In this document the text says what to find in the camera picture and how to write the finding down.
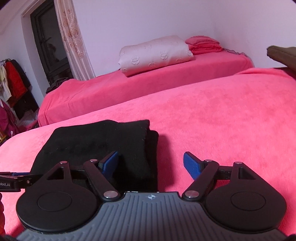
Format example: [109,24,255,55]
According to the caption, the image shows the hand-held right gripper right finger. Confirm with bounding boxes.
[181,151,260,202]

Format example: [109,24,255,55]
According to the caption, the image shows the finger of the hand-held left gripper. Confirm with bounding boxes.
[0,171,43,181]

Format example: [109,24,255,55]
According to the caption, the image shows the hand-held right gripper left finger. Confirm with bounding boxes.
[40,151,121,201]

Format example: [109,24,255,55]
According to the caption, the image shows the black knit pants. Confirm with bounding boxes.
[30,119,160,193]

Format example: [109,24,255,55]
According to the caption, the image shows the pink fleece bed blanket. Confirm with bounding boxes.
[0,67,296,238]

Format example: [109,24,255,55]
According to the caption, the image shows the maroon garment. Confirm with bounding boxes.
[0,98,18,139]

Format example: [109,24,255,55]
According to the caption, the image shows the dark hanging clothes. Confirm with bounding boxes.
[10,59,40,121]

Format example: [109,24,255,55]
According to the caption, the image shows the pink covered bed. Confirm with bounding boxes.
[37,50,255,127]

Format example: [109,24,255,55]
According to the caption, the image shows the cream hanging garment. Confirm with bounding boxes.
[0,64,12,101]

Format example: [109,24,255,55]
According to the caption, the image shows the red hanging jacket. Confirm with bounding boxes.
[5,61,28,100]

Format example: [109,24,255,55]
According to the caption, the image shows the dark cloth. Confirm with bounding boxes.
[46,77,73,93]

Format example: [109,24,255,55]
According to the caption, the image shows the pale pink pillow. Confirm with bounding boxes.
[117,35,194,77]

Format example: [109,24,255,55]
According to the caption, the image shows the folded pink blanket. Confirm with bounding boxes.
[185,35,223,55]

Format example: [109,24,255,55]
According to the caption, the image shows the patterned cream curtain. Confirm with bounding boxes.
[54,0,96,81]

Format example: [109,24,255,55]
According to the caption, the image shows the dark framed window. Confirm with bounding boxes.
[30,0,74,86]

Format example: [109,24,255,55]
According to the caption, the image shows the brown pillow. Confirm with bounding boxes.
[266,45,296,80]

